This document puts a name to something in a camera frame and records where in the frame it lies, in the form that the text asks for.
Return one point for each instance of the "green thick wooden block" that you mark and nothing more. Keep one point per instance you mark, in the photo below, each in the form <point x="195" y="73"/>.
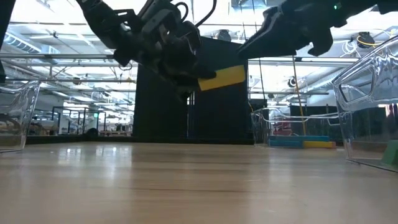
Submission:
<point x="391" y="153"/>

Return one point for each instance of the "yellow long wooden block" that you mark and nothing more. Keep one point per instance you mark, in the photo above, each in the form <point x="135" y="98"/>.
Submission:
<point x="225" y="77"/>
<point x="318" y="144"/>

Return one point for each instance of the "clear plastic bin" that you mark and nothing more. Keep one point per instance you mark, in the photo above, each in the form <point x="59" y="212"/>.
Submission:
<point x="18" y="118"/>
<point x="357" y="93"/>
<point x="280" y="124"/>

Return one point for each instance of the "blue long wooden block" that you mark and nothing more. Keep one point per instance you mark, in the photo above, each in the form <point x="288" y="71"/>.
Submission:
<point x="286" y="144"/>

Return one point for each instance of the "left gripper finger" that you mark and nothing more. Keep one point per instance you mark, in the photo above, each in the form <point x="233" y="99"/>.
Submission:
<point x="186" y="87"/>
<point x="199" y="72"/>

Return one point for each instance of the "black partition screen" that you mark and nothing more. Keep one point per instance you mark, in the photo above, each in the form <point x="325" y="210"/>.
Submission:
<point x="161" y="118"/>

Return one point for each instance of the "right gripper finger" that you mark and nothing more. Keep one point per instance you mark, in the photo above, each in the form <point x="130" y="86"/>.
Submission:
<point x="270" y="46"/>
<point x="264" y="25"/>

